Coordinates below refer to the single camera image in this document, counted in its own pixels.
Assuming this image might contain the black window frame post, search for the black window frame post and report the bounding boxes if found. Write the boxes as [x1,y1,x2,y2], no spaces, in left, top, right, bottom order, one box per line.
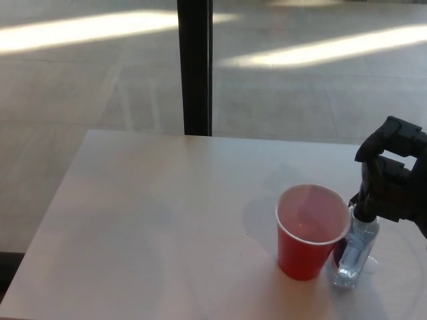
[176,0,214,137]

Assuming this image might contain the red plastic cup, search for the red plastic cup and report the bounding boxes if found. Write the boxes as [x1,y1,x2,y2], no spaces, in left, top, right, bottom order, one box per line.
[274,183,353,281]

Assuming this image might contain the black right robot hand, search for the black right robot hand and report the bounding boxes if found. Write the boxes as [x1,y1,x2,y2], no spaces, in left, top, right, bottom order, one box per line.
[354,115,427,249]

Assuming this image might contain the clear soap pump bottle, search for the clear soap pump bottle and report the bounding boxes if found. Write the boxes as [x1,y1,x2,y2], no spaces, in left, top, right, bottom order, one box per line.
[331,192,381,289]

